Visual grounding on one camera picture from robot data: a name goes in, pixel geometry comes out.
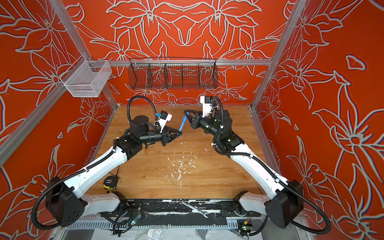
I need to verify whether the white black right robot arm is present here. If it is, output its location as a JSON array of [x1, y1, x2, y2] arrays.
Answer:
[[184, 97, 332, 235]]

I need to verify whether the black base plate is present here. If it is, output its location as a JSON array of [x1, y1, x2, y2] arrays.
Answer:
[[97, 199, 262, 218]]

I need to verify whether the yellow black tape measure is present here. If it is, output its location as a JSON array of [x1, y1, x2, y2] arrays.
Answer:
[[103, 176, 119, 190]]

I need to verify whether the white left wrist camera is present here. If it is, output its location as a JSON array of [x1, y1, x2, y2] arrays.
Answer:
[[156, 111, 173, 133]]

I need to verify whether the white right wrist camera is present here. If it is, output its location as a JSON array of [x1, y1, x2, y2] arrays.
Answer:
[[200, 96, 213, 118]]

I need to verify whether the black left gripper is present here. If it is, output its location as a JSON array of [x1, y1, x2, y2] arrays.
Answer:
[[139, 124, 181, 145]]

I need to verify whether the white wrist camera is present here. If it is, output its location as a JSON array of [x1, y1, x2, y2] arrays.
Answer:
[[200, 96, 213, 118], [156, 111, 173, 133]]

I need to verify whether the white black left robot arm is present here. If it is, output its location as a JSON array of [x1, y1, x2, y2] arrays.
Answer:
[[31, 96, 182, 230]]

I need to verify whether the black wire basket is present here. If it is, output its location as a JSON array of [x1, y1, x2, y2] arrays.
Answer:
[[128, 58, 219, 90]]

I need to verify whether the blue pen cap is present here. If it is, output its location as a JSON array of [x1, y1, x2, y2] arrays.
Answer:
[[181, 116, 187, 128]]

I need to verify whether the clear plastic bin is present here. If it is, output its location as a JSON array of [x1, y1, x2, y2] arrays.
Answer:
[[60, 60, 112, 98]]

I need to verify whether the grey slotted cable duct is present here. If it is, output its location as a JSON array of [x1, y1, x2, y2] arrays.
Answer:
[[67, 220, 239, 231]]

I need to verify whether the silver wrench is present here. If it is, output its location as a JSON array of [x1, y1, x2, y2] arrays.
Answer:
[[179, 199, 208, 218]]

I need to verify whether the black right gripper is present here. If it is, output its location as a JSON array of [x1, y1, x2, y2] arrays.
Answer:
[[182, 110, 223, 140]]

